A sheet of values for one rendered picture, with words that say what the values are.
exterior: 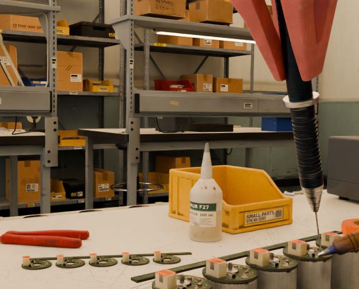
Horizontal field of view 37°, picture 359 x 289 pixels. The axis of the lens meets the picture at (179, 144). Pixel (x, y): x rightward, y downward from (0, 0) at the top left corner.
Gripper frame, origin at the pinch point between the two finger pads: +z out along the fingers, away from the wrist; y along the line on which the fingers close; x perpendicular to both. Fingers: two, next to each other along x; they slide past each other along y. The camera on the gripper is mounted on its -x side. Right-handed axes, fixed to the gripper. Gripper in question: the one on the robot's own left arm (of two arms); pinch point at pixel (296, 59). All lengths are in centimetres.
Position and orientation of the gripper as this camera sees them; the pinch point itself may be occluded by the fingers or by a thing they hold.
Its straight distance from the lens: 24.4
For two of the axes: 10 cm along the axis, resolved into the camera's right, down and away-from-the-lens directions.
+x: -5.9, 3.5, -7.2
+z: 1.7, 9.3, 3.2
